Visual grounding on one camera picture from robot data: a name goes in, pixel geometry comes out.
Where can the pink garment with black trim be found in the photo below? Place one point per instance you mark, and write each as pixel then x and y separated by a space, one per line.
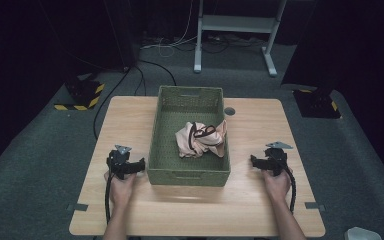
pixel 198 141

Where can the black yellow striped base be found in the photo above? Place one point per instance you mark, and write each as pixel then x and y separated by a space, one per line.
pixel 84 93
pixel 316 103

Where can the green perforated basket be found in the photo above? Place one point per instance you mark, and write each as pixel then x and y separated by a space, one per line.
pixel 166 146

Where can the grey metal stand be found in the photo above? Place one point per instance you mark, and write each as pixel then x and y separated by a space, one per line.
pixel 236 24

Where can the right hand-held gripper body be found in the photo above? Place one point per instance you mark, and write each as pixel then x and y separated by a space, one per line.
pixel 276 156

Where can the grey table grommet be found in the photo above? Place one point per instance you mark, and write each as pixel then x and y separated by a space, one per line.
pixel 229 111

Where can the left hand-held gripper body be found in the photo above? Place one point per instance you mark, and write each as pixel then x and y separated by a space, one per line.
pixel 117 161

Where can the white rounded object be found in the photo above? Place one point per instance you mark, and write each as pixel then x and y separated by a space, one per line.
pixel 361 234

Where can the person's right hand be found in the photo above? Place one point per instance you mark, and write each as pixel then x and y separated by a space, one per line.
pixel 276 186

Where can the grey tape piece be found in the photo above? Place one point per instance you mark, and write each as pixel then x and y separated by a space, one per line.
pixel 313 205
pixel 79 207

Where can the person's left hand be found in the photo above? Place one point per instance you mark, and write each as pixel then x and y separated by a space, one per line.
pixel 121 190

